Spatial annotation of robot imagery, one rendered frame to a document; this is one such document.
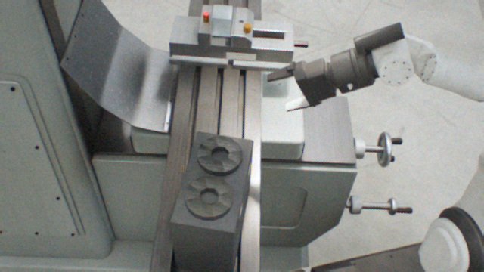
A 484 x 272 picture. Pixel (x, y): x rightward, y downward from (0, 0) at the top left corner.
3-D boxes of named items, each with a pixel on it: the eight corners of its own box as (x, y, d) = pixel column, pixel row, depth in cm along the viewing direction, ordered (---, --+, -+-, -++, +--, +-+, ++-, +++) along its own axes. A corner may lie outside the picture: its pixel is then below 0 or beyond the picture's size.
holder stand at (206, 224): (249, 190, 120) (255, 135, 104) (232, 278, 106) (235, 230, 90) (199, 181, 121) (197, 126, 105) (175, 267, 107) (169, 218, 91)
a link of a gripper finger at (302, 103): (285, 112, 118) (311, 104, 116) (285, 101, 120) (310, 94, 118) (288, 115, 119) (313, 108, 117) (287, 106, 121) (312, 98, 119)
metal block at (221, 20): (232, 23, 146) (232, 5, 141) (231, 37, 142) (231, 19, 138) (214, 22, 146) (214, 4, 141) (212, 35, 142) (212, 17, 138)
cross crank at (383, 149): (389, 146, 176) (399, 125, 167) (395, 175, 168) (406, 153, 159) (343, 145, 176) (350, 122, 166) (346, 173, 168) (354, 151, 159)
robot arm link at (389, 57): (360, 74, 115) (412, 57, 111) (362, 101, 107) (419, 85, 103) (343, 31, 109) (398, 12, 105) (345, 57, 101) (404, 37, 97)
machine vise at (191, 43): (292, 38, 155) (296, 8, 146) (292, 72, 145) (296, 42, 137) (176, 30, 155) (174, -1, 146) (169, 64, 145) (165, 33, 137)
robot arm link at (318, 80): (311, 88, 121) (361, 72, 117) (314, 119, 115) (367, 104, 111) (291, 52, 112) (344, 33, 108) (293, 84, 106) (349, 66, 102)
